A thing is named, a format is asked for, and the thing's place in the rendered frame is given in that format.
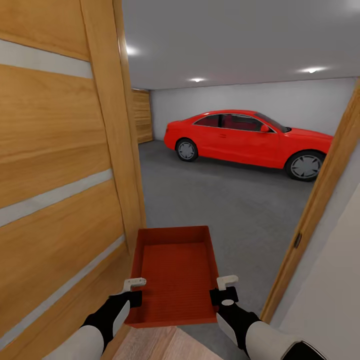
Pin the storage box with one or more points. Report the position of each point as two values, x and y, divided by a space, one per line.
180 269

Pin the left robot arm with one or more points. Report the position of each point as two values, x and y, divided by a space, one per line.
90 341

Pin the car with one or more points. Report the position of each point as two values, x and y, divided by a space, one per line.
249 137

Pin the garage door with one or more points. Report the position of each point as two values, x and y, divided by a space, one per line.
142 115

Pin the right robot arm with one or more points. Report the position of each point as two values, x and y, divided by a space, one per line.
259 340

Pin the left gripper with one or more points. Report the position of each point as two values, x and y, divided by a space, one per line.
136 298

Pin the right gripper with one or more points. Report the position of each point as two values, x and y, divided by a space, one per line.
215 295

